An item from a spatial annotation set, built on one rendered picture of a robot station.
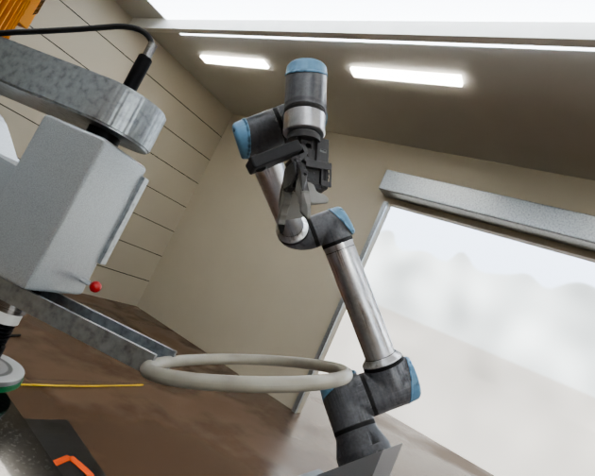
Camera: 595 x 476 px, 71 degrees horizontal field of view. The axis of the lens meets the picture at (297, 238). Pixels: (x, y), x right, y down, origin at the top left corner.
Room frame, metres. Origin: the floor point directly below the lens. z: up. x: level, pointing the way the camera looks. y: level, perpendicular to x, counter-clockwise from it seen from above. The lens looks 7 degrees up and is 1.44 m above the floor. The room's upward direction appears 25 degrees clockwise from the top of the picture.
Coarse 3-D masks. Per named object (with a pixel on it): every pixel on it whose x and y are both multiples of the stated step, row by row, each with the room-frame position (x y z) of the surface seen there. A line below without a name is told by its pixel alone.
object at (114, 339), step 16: (0, 288) 1.11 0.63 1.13; (16, 288) 1.10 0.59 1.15; (16, 304) 1.10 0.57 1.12; (32, 304) 1.09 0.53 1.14; (48, 304) 1.08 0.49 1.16; (64, 304) 1.20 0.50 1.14; (80, 304) 1.19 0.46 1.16; (48, 320) 1.08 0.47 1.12; (64, 320) 1.07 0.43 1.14; (80, 320) 1.06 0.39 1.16; (96, 320) 1.17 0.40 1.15; (112, 320) 1.16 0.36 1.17; (80, 336) 1.05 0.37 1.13; (96, 336) 1.05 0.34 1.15; (112, 336) 1.04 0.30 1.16; (128, 336) 1.15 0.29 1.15; (144, 336) 1.14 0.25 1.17; (112, 352) 1.03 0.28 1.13; (128, 352) 1.03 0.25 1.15; (144, 352) 1.02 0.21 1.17; (160, 352) 1.13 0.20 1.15; (176, 352) 1.13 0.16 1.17
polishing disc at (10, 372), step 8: (0, 360) 1.23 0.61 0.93; (8, 360) 1.26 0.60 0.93; (0, 368) 1.19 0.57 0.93; (8, 368) 1.21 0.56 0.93; (16, 368) 1.23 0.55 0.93; (0, 376) 1.15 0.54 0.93; (8, 376) 1.17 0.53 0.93; (16, 376) 1.19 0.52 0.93; (0, 384) 1.12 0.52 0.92; (8, 384) 1.14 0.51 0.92
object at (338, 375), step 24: (168, 360) 1.10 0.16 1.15; (192, 360) 1.17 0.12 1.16; (216, 360) 1.22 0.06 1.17; (240, 360) 1.24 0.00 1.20; (264, 360) 1.24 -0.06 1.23; (288, 360) 1.22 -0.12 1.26; (312, 360) 1.18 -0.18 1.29; (168, 384) 0.84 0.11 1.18; (192, 384) 0.80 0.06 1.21; (216, 384) 0.79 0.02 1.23; (240, 384) 0.79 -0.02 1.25; (264, 384) 0.79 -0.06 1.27; (288, 384) 0.80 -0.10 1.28; (312, 384) 0.82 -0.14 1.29; (336, 384) 0.87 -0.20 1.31
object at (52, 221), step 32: (64, 128) 1.07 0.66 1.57; (32, 160) 1.07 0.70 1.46; (64, 160) 1.06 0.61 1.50; (96, 160) 1.05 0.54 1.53; (128, 160) 1.16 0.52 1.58; (32, 192) 1.06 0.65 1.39; (64, 192) 1.05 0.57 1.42; (96, 192) 1.10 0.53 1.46; (128, 192) 1.22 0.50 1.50; (0, 224) 1.07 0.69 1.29; (32, 224) 1.05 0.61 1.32; (64, 224) 1.06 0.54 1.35; (96, 224) 1.16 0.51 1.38; (0, 256) 1.06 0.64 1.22; (32, 256) 1.05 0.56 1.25; (64, 256) 1.11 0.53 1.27; (96, 256) 1.23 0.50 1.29; (32, 288) 1.07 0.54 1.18; (64, 288) 1.17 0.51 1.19
